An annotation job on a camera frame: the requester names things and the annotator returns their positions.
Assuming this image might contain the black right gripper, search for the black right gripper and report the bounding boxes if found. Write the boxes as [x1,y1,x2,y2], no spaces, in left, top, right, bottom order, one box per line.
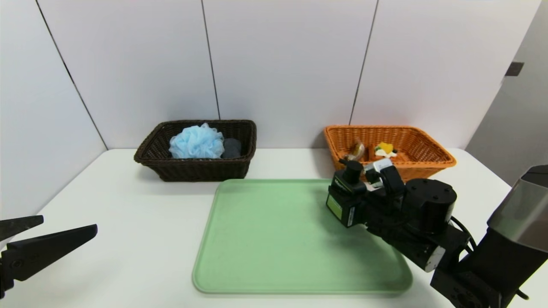
[325,158,376,228]

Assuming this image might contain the dark green pump bottle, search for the dark green pump bottle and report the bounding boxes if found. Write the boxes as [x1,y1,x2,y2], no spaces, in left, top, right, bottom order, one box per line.
[326,159,369,227]

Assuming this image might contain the plastic snack roll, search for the plastic snack roll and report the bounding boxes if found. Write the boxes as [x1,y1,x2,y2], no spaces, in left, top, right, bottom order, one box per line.
[347,140,366,161]

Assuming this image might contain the toy waffle with fruit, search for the toy waffle with fruit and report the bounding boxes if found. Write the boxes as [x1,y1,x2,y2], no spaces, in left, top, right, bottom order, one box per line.
[369,142,405,162]

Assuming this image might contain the dark grey towel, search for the dark grey towel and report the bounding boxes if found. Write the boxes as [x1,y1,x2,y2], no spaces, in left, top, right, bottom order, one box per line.
[223,138,241,159]

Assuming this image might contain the blue mesh bath loofah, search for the blue mesh bath loofah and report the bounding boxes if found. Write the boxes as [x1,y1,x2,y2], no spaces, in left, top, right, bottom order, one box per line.
[168,123,225,159]

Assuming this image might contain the orange wicker basket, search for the orange wicker basket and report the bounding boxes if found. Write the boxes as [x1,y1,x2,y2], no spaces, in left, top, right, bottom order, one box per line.
[323,125,457,182]

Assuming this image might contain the dark brown wicker basket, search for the dark brown wicker basket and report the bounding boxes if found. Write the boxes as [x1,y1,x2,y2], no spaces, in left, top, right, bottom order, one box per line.
[134,119,257,182]

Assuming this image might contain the light green plastic tray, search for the light green plastic tray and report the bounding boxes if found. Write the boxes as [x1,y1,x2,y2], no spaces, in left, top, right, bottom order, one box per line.
[192,178,413,294]

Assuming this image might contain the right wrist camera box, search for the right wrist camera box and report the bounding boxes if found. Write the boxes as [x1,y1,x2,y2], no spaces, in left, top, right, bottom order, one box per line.
[342,204,369,228]

